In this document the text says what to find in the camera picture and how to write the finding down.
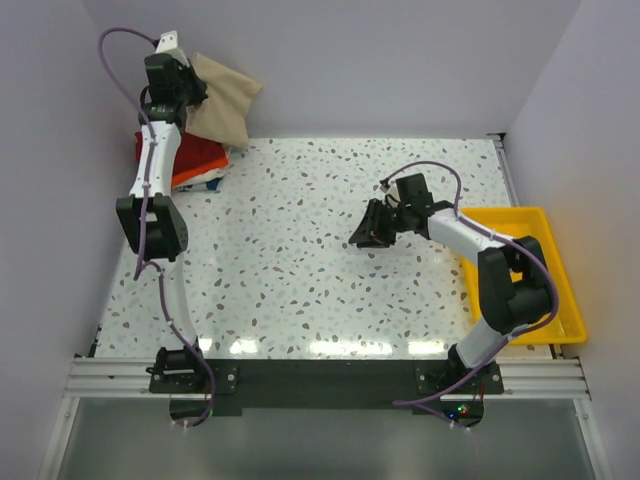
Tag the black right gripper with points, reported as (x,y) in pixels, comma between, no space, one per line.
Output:
(370,232)

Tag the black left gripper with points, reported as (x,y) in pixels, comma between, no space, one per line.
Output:
(199,86)

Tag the beige t-shirt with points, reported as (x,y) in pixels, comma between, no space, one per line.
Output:
(221,117)

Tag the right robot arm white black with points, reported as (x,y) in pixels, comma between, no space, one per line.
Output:
(515,288)

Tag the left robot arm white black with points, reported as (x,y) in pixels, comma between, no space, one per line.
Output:
(153,226)

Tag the folded red t-shirt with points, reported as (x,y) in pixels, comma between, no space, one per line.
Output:
(190,146)

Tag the folded orange t-shirt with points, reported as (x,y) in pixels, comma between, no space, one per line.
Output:
(184,170)

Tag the folded white blue t-shirt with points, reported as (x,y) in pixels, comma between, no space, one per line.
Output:
(207,186)

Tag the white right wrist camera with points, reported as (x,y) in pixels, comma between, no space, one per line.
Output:
(392,195)

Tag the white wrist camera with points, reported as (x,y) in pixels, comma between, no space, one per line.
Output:
(392,195)
(168,43)

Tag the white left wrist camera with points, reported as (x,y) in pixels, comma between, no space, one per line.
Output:
(168,43)

